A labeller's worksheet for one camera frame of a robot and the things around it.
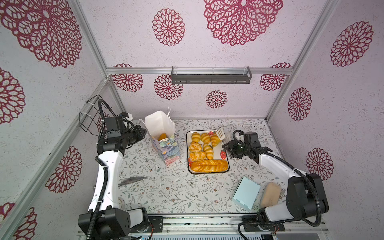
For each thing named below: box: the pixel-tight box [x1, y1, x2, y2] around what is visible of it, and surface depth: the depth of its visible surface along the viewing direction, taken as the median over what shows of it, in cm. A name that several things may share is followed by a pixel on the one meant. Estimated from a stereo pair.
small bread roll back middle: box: [200, 133, 211, 144], surface depth 107 cm
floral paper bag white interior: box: [144, 107, 181, 167], surface depth 91 cm
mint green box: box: [232, 176, 261, 211], surface depth 83 cm
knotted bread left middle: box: [189, 142, 202, 152], surface depth 102 cm
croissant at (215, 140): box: [210, 133, 222, 148], surface depth 105 cm
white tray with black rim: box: [186, 129, 230, 174], surface depth 99 cm
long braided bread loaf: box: [190, 159, 229, 173], surface depth 92 cm
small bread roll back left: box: [191, 132, 201, 143], surface depth 108 cm
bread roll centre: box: [203, 143, 214, 160], surface depth 101 cm
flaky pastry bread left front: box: [189, 151, 207, 162], surface depth 97 cm
